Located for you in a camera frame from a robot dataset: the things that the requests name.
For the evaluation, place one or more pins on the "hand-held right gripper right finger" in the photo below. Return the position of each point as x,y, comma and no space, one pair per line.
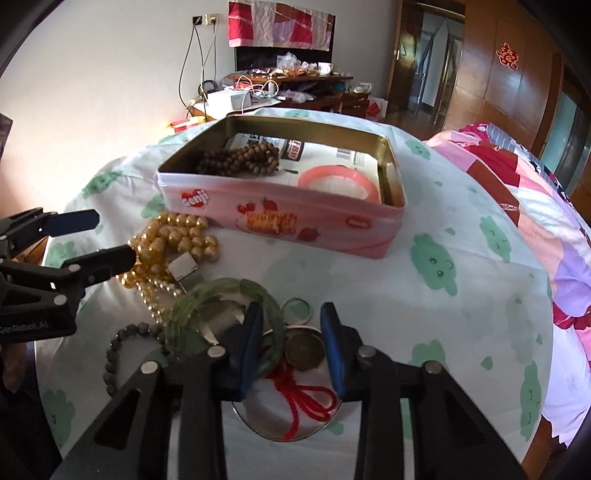
330,350

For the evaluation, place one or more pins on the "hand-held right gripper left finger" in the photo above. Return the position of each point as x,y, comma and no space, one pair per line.
251,350

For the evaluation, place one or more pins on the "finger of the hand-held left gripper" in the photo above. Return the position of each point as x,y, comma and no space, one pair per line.
101,263
69,222

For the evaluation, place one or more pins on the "silver metal watch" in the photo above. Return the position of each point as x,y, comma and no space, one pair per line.
182,267

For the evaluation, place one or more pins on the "green jade bangle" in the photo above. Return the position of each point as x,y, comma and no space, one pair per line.
184,304

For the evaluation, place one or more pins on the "silver bangle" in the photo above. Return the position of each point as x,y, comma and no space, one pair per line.
268,434

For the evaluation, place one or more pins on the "pink tin box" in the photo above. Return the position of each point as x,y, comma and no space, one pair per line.
277,203

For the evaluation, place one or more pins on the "white cloth with green print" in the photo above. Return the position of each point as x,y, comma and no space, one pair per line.
415,300

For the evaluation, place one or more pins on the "red packets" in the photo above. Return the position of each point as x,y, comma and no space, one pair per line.
182,125

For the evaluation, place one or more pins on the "pink bangle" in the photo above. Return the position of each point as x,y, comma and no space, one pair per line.
318,173

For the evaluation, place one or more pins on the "white box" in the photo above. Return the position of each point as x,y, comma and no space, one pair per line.
226,100

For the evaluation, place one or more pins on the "black television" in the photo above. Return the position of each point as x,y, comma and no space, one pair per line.
258,57

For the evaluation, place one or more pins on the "wooden cabinet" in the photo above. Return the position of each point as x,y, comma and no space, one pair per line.
332,90

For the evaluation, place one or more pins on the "white mug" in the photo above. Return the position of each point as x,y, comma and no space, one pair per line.
325,68

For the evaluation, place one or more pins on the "wooden door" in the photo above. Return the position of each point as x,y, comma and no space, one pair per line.
406,55

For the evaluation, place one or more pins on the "wooden wardrobe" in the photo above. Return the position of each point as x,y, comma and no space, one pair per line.
508,101

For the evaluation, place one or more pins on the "red paper decoration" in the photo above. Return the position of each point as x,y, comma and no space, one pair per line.
507,55

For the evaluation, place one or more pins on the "wall power outlet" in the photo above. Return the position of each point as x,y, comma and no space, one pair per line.
205,20

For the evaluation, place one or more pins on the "red patchwork wall cloth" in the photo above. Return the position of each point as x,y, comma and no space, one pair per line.
277,23

